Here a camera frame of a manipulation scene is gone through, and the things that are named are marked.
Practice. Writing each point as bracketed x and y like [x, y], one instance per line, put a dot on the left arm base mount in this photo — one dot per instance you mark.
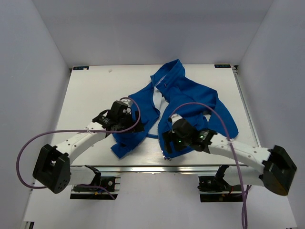
[107, 188]

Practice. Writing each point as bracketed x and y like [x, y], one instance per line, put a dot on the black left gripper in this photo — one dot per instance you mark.
[129, 116]

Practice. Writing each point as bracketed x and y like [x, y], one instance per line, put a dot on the right corner label sticker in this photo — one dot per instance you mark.
[222, 66]

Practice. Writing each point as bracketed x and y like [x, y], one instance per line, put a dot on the corner label sticker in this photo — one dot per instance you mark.
[222, 66]
[80, 68]

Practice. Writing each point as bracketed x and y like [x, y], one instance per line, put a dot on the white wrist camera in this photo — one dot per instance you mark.
[174, 118]
[127, 101]

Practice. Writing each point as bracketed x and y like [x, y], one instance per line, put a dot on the left corner label sticker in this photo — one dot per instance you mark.
[80, 68]

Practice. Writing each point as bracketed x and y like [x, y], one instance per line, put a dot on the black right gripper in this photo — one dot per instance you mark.
[168, 136]

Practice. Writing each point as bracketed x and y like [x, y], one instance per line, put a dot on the aluminium right side rail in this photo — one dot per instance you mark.
[245, 104]

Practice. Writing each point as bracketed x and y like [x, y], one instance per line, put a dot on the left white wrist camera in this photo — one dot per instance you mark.
[127, 101]

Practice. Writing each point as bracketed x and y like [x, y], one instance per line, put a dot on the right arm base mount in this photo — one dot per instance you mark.
[218, 191]

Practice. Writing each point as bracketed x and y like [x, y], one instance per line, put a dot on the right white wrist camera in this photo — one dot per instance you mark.
[174, 118]

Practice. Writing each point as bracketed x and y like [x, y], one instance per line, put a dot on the aluminium rail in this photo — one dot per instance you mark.
[157, 169]
[245, 104]

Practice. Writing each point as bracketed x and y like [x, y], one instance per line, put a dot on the blue zip jacket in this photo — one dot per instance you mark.
[171, 91]

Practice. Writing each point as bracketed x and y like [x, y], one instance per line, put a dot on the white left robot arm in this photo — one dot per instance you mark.
[54, 164]

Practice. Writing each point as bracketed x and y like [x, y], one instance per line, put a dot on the aluminium front rail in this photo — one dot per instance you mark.
[157, 169]

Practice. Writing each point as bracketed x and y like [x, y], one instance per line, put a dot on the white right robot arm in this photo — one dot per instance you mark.
[270, 168]

